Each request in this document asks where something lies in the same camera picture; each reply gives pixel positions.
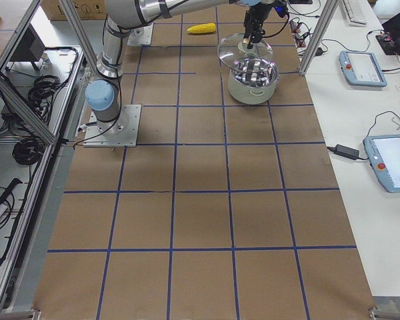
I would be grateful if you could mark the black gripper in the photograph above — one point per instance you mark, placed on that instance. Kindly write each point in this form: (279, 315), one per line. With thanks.
(257, 13)

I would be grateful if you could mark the glass pot lid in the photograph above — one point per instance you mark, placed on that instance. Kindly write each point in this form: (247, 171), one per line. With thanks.
(233, 48)

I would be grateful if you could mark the yellow toy corn cob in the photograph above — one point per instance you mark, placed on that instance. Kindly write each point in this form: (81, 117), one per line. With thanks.
(202, 29)

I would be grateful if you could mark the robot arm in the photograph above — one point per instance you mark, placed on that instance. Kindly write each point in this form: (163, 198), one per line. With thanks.
(103, 93)

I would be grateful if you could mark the pale green steel pot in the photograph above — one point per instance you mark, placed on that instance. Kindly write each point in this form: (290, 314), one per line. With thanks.
(253, 79)

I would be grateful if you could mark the white keyboard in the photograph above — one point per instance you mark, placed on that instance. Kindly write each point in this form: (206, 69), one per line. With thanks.
(353, 13)

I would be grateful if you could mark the blue teach pendant far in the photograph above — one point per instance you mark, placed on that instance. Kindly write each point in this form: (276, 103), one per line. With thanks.
(361, 69)

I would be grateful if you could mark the blue teach pendant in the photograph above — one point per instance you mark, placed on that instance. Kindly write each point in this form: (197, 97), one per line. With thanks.
(361, 69)
(383, 152)

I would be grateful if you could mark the black power brick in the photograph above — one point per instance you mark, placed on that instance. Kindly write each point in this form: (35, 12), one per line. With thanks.
(346, 152)

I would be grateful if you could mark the blue teach pendant near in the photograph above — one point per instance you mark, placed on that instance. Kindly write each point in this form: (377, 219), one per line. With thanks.
(383, 152)

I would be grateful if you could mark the black monitor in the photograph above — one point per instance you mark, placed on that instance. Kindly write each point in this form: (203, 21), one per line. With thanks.
(30, 48)

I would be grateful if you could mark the aluminium frame post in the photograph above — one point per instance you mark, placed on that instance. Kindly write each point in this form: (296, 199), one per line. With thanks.
(318, 33)

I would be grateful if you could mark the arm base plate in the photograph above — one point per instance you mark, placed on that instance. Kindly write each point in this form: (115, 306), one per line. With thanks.
(141, 36)
(122, 134)

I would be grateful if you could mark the aluminium frame rail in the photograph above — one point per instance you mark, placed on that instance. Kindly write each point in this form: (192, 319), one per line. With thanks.
(33, 162)

